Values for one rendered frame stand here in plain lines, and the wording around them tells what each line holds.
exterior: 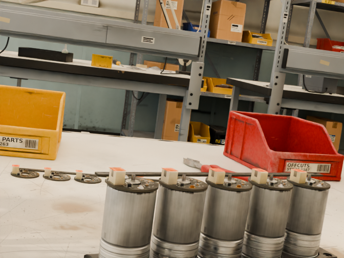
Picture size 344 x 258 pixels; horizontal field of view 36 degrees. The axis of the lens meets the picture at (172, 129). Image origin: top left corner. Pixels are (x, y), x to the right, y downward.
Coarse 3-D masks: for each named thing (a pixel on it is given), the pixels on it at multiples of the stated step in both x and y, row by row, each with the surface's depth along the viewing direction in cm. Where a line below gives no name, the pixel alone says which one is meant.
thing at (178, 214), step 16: (160, 192) 26; (176, 192) 26; (192, 192) 26; (160, 208) 26; (176, 208) 26; (192, 208) 26; (160, 224) 26; (176, 224) 26; (192, 224) 26; (160, 240) 26; (176, 240) 26; (192, 240) 26; (160, 256) 26; (176, 256) 26; (192, 256) 27
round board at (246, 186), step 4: (208, 180) 28; (236, 180) 29; (240, 180) 29; (212, 184) 27; (216, 184) 27; (220, 184) 27; (224, 184) 27; (228, 184) 27; (232, 184) 28; (236, 184) 28; (240, 184) 28; (244, 184) 28; (248, 184) 28; (224, 188) 27; (228, 188) 27; (232, 188) 27; (236, 188) 27; (240, 188) 27; (244, 188) 27; (248, 188) 27
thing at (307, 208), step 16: (304, 192) 30; (320, 192) 30; (304, 208) 30; (320, 208) 30; (288, 224) 30; (304, 224) 30; (320, 224) 30; (288, 240) 30; (304, 240) 30; (304, 256) 30
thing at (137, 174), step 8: (104, 176) 26; (136, 176) 27; (144, 176) 27; (152, 176) 28; (160, 176) 28; (192, 176) 29; (200, 176) 29; (232, 176) 30; (240, 176) 30; (248, 176) 31; (280, 176) 32; (288, 176) 32; (312, 176) 33; (320, 176) 33
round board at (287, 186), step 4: (248, 180) 29; (276, 180) 30; (280, 180) 30; (284, 180) 30; (256, 184) 29; (260, 184) 29; (264, 184) 29; (268, 184) 29; (272, 184) 29; (276, 184) 29; (284, 184) 29; (288, 184) 29; (292, 184) 30; (268, 188) 28; (272, 188) 28; (276, 188) 28; (280, 188) 28; (284, 188) 28; (288, 188) 29; (292, 188) 29
